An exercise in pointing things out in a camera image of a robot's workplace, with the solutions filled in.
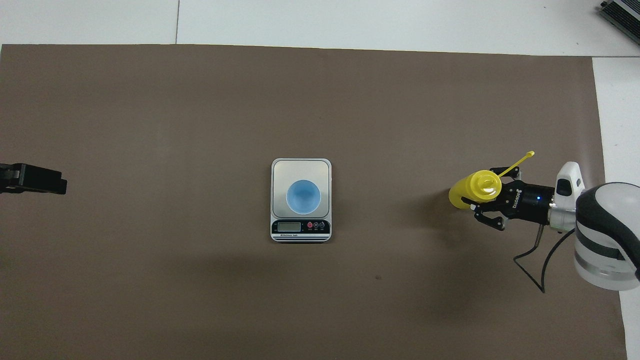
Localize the brown table mat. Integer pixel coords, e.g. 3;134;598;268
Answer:
0;44;628;360

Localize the silver digital kitchen scale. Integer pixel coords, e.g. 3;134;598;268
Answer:
270;158;332;243

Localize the yellow squeeze bottle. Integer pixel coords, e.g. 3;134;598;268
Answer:
448;151;536;211

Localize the grey ribbed metal device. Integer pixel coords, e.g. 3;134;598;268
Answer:
599;0;640;47

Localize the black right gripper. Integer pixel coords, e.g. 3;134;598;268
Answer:
472;166;556;232

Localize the light blue plastic cup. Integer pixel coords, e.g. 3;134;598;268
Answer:
285;181;322;217

